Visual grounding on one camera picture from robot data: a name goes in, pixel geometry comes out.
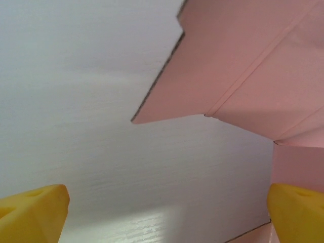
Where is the pink paper box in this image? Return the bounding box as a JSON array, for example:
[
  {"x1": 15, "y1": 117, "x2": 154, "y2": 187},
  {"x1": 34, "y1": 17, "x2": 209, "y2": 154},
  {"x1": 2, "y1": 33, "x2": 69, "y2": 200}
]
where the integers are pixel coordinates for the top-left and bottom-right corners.
[{"x1": 130, "y1": 0, "x2": 324, "y2": 243}]

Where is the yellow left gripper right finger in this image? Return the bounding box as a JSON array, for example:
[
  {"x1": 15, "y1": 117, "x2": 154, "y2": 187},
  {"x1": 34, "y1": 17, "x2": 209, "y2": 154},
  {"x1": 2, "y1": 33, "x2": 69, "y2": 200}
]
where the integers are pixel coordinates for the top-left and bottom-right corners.
[{"x1": 267, "y1": 183, "x2": 324, "y2": 243}]

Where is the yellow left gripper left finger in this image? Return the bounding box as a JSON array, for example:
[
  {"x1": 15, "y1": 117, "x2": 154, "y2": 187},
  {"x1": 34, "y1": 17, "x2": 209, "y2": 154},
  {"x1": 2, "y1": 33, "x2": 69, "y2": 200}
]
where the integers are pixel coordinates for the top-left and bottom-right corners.
[{"x1": 0, "y1": 184, "x2": 70, "y2": 243}]

